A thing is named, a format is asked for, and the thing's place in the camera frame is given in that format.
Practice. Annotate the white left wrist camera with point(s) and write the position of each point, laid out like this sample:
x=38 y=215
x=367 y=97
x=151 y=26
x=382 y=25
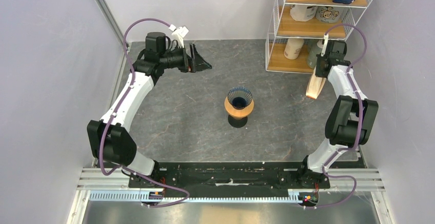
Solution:
x=178 y=34

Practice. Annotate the white wire shelf rack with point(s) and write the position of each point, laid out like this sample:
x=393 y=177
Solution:
x=283 y=27

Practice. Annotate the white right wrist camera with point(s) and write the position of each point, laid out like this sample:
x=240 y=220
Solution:
x=324 y=43

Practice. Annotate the white bottle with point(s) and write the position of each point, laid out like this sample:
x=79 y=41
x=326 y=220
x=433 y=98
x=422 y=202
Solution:
x=293 y=48

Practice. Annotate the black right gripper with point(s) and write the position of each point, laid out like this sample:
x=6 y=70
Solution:
x=319 y=73

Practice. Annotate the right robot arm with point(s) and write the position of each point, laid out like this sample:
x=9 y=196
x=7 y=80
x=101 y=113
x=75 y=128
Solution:
x=351 y=119

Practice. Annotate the blue coffee filter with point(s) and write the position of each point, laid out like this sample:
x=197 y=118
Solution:
x=240 y=97

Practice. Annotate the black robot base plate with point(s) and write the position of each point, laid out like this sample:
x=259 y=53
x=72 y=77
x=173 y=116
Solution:
x=225 y=180

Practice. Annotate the green spray bottle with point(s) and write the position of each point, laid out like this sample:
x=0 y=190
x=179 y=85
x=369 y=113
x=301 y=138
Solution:
x=314 y=48

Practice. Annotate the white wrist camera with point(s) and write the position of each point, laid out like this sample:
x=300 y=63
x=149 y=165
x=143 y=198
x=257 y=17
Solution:
x=178 y=34
x=324 y=43

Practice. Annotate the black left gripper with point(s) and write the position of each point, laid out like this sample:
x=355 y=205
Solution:
x=195 y=63

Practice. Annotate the orange coffee dripper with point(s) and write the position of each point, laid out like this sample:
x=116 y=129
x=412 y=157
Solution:
x=238 y=117

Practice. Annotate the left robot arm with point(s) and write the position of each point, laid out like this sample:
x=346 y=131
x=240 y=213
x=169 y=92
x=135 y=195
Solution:
x=109 y=136

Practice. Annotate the wooden holder block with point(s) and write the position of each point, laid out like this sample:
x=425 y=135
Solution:
x=315 y=85

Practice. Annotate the white jar with label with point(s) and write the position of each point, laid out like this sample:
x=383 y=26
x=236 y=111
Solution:
x=303 y=13

